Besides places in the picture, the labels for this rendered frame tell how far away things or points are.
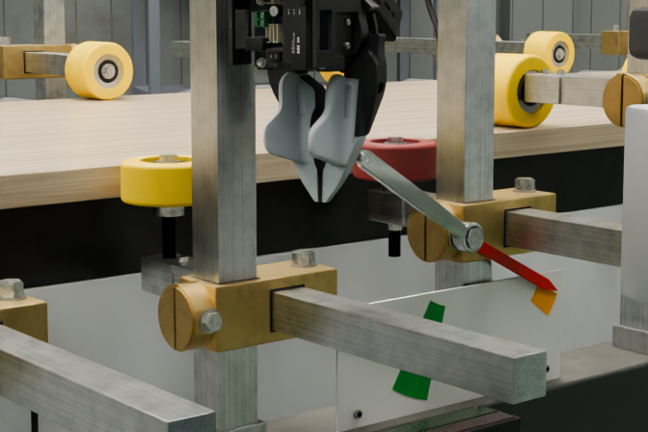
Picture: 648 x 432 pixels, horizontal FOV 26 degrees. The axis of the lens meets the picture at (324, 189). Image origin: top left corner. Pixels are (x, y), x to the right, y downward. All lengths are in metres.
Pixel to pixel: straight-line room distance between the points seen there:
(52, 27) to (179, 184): 1.05
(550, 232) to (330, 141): 0.28
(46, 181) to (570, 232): 0.43
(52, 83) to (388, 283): 0.89
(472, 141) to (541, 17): 4.92
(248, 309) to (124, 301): 0.23
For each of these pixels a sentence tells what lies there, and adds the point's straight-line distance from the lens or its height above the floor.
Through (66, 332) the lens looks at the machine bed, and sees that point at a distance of 1.23.
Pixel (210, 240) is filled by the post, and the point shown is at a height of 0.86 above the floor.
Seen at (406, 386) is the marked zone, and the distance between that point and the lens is 1.17.
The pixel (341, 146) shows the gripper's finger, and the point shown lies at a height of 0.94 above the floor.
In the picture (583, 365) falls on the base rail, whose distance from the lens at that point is 1.35.
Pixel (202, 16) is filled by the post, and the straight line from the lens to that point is 1.03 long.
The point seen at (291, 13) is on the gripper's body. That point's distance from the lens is 0.93.
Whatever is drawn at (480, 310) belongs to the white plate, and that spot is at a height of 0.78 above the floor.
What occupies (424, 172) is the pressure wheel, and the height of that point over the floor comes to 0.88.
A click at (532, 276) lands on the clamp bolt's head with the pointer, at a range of 1.24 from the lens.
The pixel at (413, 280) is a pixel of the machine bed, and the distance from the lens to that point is 1.46.
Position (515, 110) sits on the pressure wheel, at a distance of 1.53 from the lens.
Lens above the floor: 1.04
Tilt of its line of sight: 8 degrees down
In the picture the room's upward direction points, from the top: straight up
